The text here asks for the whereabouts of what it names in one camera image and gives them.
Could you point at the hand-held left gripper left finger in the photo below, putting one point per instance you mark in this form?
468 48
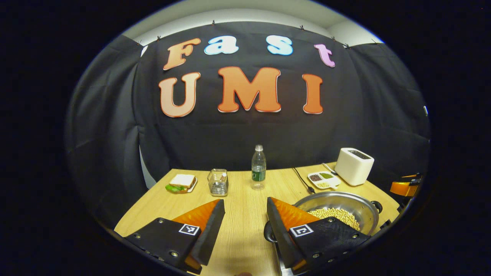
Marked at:
211 234

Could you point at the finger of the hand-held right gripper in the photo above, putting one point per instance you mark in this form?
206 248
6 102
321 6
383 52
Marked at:
402 188
410 176

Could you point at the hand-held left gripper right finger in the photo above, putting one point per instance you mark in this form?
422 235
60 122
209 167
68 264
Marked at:
280 234

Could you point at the pile of yellow soybeans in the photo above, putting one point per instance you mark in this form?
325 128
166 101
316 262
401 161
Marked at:
337 214

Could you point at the white toaster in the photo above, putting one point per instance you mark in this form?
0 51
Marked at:
353 168

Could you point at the sandwich with lettuce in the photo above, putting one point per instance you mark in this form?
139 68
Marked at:
180 182

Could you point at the white divided dish with beans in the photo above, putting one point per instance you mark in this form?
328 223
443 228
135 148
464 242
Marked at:
324 179

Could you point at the clear plastic water bottle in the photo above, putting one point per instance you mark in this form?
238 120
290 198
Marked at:
259 165

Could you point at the black backdrop cloth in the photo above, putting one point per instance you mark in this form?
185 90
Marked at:
115 134

